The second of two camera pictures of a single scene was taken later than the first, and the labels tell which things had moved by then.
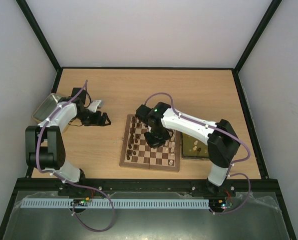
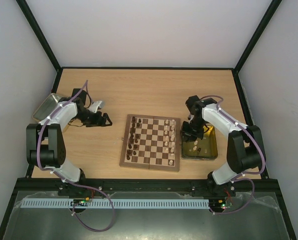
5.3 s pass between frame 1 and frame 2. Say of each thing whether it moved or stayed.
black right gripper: moved
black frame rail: stayed
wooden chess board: stayed
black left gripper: stayed
